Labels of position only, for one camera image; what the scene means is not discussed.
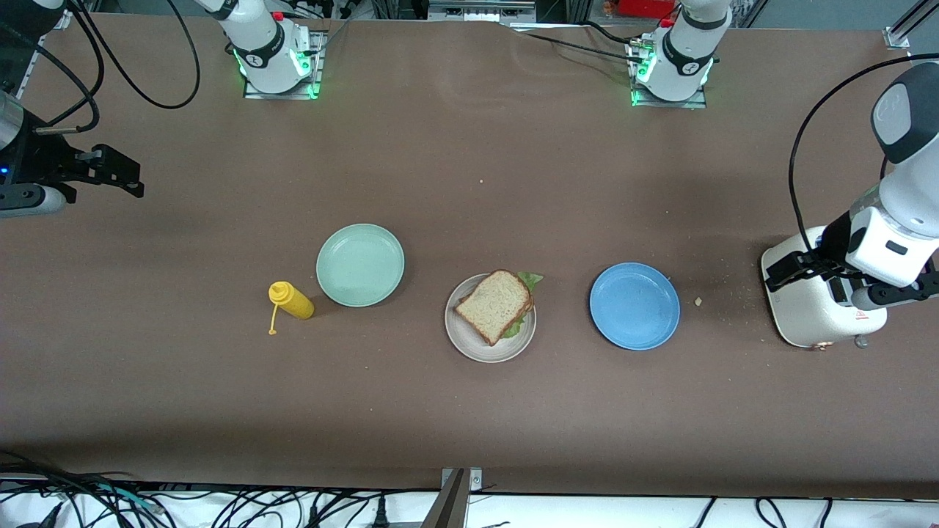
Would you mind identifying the green lettuce leaf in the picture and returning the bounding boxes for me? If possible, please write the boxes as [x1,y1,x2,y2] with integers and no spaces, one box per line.
[501,271,545,340]

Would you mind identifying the toasted bread slice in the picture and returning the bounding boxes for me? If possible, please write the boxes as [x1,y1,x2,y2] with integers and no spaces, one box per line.
[453,269,535,347]

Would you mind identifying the blue plate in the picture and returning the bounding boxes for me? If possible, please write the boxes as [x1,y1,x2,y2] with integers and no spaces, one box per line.
[589,262,682,351]

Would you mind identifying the green plate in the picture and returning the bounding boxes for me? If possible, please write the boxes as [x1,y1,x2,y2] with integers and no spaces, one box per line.
[315,223,406,308]

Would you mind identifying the beige plate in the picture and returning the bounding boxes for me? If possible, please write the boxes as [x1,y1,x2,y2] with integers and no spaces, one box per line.
[445,273,538,364]

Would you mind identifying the white toaster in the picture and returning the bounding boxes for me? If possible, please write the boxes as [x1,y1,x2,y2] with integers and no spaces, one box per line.
[761,226,888,351]

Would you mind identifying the yellow mustard squeeze bottle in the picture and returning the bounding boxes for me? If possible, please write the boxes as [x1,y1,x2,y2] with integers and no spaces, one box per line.
[267,281,316,336]

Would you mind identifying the red box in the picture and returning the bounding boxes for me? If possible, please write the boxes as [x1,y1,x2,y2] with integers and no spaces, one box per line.
[605,0,677,19]

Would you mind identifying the grey metal rack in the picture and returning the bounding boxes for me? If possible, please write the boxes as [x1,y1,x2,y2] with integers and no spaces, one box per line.
[428,0,538,24]

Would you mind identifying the aluminium table edge rail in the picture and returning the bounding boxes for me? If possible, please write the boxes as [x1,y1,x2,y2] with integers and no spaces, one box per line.
[15,28,46,100]

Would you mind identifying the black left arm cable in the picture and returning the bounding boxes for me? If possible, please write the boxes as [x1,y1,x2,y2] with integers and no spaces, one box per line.
[789,51,939,257]

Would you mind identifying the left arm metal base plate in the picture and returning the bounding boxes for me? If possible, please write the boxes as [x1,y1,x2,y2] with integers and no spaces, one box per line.
[629,40,709,109]

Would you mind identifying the aluminium frame profile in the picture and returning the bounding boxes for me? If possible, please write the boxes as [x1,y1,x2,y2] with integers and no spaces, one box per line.
[884,0,939,51]

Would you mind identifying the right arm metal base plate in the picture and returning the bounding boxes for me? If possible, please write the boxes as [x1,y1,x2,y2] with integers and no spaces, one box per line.
[242,29,324,100]

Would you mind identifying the black looped cable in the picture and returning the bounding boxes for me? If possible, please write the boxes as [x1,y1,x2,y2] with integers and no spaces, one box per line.
[756,497,791,528]

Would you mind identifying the teal network cable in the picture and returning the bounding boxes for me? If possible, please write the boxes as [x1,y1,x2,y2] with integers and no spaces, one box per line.
[92,483,161,512]

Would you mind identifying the black base power cable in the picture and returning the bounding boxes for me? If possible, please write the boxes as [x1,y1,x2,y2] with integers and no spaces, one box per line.
[514,21,650,67]

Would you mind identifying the white cable shelf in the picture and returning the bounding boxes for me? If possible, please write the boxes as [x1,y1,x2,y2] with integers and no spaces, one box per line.
[0,473,939,528]

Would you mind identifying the aluminium edge bracket profile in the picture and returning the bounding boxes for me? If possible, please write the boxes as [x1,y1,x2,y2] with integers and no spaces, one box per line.
[420,467,484,528]

